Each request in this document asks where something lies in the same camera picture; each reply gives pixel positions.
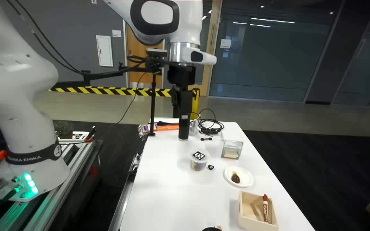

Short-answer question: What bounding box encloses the round translucent lunchbox container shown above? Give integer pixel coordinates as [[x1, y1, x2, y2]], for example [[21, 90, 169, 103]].
[[188, 156, 210, 172]]

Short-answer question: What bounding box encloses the white round plate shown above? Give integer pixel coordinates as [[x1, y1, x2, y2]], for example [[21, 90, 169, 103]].
[[222, 165, 255, 190]]

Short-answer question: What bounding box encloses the black stereo camera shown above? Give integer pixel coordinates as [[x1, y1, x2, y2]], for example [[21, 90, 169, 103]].
[[145, 48, 169, 59]]

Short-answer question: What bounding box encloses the yellow barrier post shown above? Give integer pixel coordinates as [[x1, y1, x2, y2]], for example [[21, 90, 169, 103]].
[[190, 88, 201, 121]]

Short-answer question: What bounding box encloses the red capped marker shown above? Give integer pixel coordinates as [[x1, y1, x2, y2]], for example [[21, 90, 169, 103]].
[[260, 193, 269, 224]]

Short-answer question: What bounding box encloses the small colourful packet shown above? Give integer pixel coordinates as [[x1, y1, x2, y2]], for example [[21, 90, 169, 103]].
[[137, 122, 151, 139]]

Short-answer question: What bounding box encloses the light wooden box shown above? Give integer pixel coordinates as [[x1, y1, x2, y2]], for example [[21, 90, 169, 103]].
[[236, 190, 280, 231]]

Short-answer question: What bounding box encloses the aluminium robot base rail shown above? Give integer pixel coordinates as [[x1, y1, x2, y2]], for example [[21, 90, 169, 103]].
[[0, 139, 105, 231]]

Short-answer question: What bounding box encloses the coiled black cable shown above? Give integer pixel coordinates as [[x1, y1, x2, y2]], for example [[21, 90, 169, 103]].
[[196, 107, 226, 136]]

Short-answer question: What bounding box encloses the black camera stand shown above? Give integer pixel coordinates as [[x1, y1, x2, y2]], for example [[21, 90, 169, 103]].
[[81, 54, 169, 139]]

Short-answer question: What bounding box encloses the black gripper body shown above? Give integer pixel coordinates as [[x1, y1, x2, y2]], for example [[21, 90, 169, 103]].
[[167, 63, 196, 95]]

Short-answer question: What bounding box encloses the white wall panel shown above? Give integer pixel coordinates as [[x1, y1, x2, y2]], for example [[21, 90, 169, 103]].
[[95, 35, 114, 68]]

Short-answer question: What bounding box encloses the yellow black caution barrier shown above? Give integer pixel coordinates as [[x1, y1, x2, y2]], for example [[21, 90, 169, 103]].
[[48, 86, 201, 99]]

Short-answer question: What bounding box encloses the wooden door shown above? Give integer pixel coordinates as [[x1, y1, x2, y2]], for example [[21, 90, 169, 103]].
[[124, 21, 165, 89]]

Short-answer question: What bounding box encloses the orange flat item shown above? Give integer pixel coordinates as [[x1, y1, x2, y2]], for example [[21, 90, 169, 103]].
[[155, 121, 181, 132]]

